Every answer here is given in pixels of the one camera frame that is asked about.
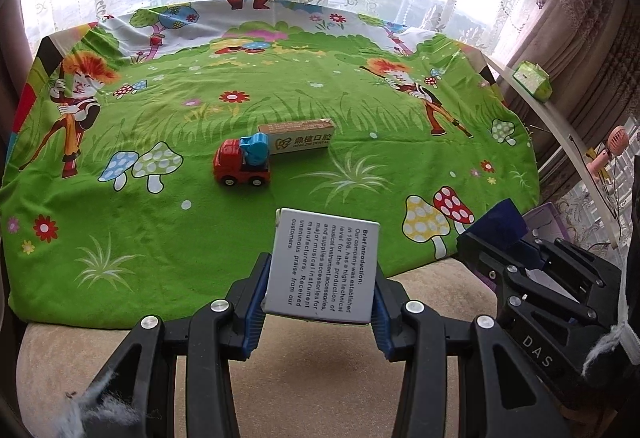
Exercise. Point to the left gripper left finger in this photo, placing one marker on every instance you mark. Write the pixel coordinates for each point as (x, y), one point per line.
(133, 395)

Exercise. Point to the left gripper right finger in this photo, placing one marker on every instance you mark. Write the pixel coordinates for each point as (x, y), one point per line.
(453, 371)

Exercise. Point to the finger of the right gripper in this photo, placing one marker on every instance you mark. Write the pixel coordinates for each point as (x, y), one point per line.
(501, 226)

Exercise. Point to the grey text box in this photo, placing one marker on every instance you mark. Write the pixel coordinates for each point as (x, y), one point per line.
(322, 267)

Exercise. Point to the red blue toy truck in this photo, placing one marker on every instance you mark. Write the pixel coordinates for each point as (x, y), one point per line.
(244, 160)

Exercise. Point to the purple white cardboard box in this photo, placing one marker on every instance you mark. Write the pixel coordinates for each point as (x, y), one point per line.
(545, 227)

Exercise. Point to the green tissue pack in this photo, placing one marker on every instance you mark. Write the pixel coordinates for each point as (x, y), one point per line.
(534, 80)

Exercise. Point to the white curved shelf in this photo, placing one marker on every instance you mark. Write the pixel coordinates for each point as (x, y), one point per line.
(569, 143)

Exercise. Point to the green cartoon print cloth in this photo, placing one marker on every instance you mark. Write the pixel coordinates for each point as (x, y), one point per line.
(151, 151)

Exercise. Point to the brown drape curtain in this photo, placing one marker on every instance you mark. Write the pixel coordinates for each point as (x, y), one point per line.
(590, 49)

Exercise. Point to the beige toothpaste box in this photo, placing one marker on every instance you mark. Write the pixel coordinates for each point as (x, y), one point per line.
(298, 135)

